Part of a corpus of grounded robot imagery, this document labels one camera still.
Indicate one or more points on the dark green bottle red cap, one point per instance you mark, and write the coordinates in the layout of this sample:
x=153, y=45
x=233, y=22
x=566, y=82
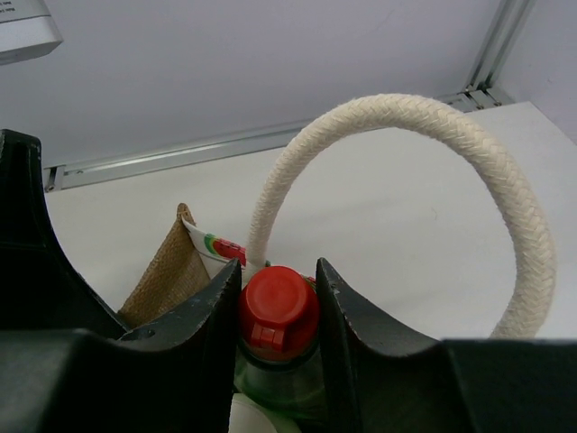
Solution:
x=278, y=362

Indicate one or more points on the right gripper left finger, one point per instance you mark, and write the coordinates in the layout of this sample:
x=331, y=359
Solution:
x=174, y=374

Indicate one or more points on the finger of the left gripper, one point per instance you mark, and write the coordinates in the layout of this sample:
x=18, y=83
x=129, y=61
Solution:
x=40, y=289

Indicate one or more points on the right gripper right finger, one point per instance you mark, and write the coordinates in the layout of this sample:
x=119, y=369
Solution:
x=383, y=376

